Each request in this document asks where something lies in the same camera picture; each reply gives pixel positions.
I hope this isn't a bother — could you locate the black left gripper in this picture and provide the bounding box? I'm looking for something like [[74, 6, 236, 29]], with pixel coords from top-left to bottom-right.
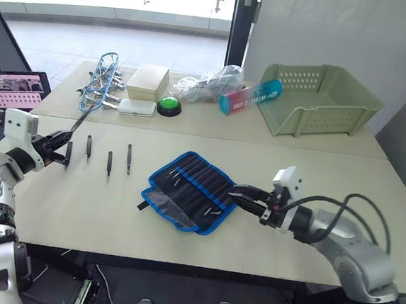
[[28, 126, 75, 170]]

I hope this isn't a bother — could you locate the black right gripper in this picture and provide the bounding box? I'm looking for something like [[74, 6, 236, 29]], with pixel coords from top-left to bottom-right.
[[225, 183, 290, 229]]

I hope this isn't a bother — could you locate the blue and black tool roll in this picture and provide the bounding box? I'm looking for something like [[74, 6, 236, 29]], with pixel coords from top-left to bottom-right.
[[135, 147, 242, 240]]

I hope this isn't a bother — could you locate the black laptop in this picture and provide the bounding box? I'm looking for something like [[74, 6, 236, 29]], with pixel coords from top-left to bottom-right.
[[0, 67, 53, 168]]

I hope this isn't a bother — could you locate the white flat plastic case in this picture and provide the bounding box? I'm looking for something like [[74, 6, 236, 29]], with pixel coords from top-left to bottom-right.
[[117, 97, 158, 118]]

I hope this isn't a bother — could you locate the teal and pink tube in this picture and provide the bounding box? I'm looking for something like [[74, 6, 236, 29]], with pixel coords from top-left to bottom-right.
[[217, 74, 285, 121]]

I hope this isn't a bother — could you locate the beige cardboard box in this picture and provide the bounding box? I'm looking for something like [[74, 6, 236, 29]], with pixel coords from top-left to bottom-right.
[[125, 64, 171, 104]]

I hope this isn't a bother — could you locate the pale green plastic crate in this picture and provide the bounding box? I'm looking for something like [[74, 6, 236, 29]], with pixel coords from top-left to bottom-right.
[[253, 58, 389, 146]]

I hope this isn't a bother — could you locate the green button black base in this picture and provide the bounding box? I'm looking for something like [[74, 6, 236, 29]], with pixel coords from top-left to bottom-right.
[[155, 95, 184, 119]]

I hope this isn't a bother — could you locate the clear crumpled plastic bag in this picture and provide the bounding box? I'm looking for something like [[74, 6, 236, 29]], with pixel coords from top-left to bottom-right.
[[171, 60, 247, 108]]

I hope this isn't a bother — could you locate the blue wire basket black handle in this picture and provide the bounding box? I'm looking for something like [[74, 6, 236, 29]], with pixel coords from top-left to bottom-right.
[[69, 48, 121, 139]]

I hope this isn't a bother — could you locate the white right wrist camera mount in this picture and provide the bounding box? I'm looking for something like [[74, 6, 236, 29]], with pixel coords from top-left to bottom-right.
[[268, 163, 304, 236]]

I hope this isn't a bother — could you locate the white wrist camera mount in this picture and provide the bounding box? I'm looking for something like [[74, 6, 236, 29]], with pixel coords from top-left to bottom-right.
[[1, 107, 42, 153], [268, 163, 304, 236]]

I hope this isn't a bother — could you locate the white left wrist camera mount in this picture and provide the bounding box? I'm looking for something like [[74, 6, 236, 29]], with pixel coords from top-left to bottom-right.
[[1, 107, 42, 153]]

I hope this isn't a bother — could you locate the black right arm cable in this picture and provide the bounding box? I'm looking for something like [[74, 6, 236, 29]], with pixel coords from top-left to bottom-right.
[[276, 186, 397, 255]]

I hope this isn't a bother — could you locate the dark slanted window frame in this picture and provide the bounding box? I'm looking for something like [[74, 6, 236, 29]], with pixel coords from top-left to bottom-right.
[[0, 0, 36, 76]]

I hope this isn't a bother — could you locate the white floor cable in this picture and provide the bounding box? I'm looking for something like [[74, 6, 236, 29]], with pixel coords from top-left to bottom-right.
[[91, 263, 120, 304]]

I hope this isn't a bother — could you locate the black door frame pillar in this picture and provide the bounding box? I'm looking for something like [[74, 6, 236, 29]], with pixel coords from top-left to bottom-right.
[[224, 0, 261, 70]]

